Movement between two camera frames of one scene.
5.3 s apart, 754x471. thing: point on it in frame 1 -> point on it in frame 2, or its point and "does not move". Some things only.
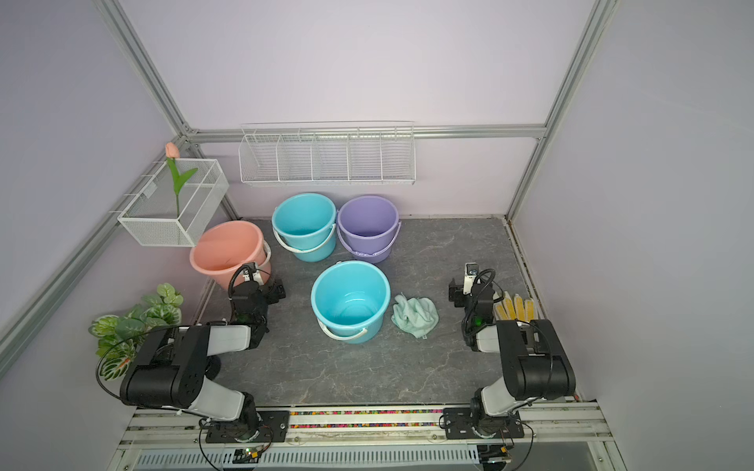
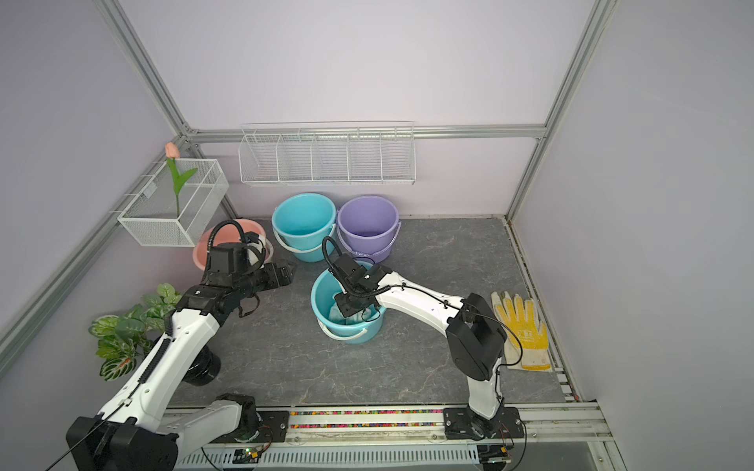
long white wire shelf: x=329 y=153 does not move
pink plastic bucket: x=224 y=248 does not move
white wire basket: x=176 y=204 does not move
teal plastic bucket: x=350 y=300 does not move
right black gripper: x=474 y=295 -> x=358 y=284
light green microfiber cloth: x=416 y=316 -> x=364 y=315
